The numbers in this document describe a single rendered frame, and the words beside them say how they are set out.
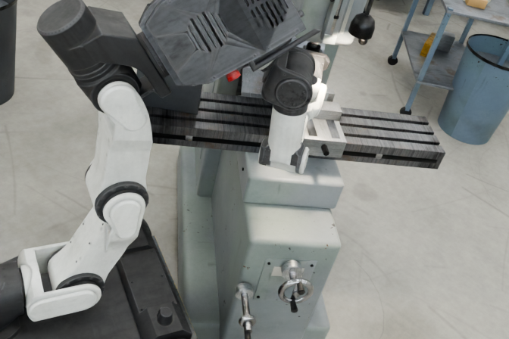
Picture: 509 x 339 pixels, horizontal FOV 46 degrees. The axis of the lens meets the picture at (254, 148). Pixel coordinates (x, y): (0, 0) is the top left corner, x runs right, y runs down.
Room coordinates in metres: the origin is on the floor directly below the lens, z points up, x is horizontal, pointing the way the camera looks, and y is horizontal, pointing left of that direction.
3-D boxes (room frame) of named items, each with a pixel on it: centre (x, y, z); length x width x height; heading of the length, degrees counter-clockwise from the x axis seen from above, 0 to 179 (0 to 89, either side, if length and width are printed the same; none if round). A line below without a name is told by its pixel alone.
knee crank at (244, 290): (1.25, -0.11, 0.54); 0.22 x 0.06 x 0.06; 15
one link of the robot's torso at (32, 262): (1.09, 0.46, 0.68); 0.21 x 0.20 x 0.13; 124
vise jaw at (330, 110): (1.76, -0.18, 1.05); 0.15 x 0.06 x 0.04; 105
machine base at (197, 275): (2.04, -0.04, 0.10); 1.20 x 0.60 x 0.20; 15
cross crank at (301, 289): (1.32, -0.23, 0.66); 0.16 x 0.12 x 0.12; 15
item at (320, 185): (1.80, -0.11, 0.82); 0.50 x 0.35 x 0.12; 15
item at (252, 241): (1.78, -0.11, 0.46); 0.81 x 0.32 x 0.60; 15
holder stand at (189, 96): (1.72, 0.34, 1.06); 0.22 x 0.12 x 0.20; 98
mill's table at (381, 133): (1.79, -0.06, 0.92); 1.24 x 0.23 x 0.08; 105
